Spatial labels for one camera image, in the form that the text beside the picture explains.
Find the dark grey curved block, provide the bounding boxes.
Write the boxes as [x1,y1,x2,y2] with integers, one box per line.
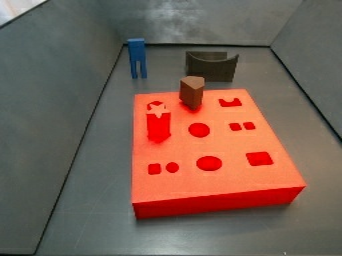
[185,51,239,82]

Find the red star peg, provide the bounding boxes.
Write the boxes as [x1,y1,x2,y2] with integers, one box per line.
[145,101,171,142]

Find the blue two-legged peg block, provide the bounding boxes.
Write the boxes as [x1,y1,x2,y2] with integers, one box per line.
[127,38,147,79]

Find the brown rounded-triangle peg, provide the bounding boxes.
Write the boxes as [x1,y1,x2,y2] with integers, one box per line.
[179,76,204,110]

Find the red shape-sorting board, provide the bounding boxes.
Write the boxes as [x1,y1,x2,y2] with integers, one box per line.
[131,89,306,219]

